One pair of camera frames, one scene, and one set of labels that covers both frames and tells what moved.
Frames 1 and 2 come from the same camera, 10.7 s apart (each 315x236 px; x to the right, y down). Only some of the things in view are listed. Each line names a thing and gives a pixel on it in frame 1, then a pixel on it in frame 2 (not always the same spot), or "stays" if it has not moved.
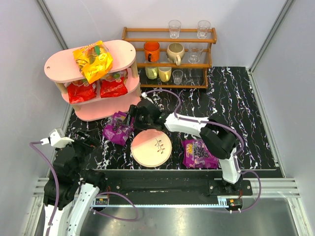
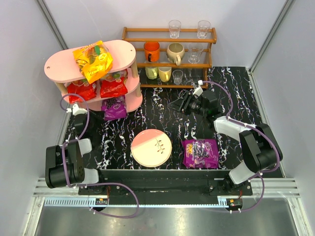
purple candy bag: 196,155 stays
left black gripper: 86,141 → 80,123
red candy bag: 114,84 stays
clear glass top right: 203,28 stays
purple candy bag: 118,127 → 114,107
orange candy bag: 93,60 stays
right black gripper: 134,113 → 186,103
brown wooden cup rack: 172,58 stays
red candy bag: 81,91 stays
